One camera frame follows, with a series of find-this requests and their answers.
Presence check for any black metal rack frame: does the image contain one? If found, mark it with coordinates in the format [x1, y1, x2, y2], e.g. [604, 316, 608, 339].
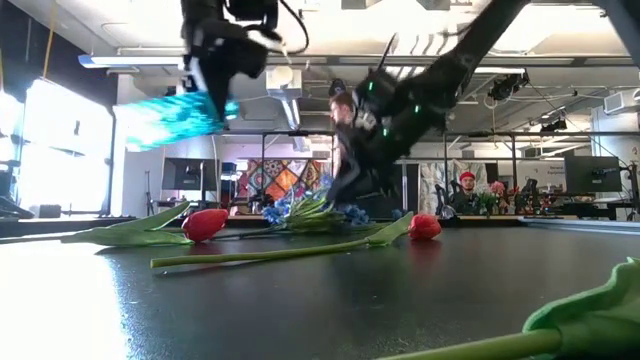
[214, 128, 640, 216]

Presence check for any colourful patchwork tapestry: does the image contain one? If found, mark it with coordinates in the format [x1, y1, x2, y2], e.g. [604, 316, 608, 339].
[243, 158, 336, 216]

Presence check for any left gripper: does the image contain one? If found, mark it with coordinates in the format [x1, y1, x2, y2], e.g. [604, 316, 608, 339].
[182, 19, 271, 124]

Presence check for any white ceiling vent unit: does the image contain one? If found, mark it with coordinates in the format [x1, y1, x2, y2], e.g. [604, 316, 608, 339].
[265, 65, 312, 151]

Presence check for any blue textured glass vase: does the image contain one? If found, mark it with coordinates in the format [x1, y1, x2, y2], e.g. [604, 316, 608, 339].
[112, 89, 241, 153]

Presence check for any green leaf foreground stem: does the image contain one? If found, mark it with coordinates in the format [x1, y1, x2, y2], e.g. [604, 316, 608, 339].
[374, 257, 640, 360]

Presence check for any white floral cloth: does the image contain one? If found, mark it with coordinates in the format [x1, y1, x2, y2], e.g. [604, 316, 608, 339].
[419, 160, 499, 215]

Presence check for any person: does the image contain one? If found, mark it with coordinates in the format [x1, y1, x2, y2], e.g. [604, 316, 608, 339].
[452, 171, 485, 216]
[327, 91, 366, 166]

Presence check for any horizontal frame bar with light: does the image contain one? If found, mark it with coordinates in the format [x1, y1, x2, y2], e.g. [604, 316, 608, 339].
[77, 53, 640, 70]

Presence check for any black ceiling spotlight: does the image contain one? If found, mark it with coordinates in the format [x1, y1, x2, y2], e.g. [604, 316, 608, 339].
[487, 69, 531, 103]
[327, 77, 349, 99]

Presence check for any red artificial tulip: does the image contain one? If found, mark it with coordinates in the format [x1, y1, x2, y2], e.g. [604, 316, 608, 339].
[149, 211, 443, 269]
[0, 201, 230, 247]

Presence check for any black computer monitor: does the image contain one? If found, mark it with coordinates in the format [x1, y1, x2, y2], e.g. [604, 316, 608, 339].
[564, 155, 623, 196]
[160, 157, 222, 192]

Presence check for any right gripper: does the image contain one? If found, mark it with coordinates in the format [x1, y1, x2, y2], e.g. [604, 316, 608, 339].
[325, 128, 402, 204]

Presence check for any pink flower bunch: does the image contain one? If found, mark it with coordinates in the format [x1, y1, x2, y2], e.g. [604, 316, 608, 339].
[487, 179, 509, 202]

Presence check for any yellow hanging cable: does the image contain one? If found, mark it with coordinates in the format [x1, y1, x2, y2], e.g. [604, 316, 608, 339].
[41, 0, 58, 80]

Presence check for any bright window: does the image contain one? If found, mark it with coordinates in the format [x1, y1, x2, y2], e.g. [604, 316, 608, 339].
[0, 77, 119, 219]

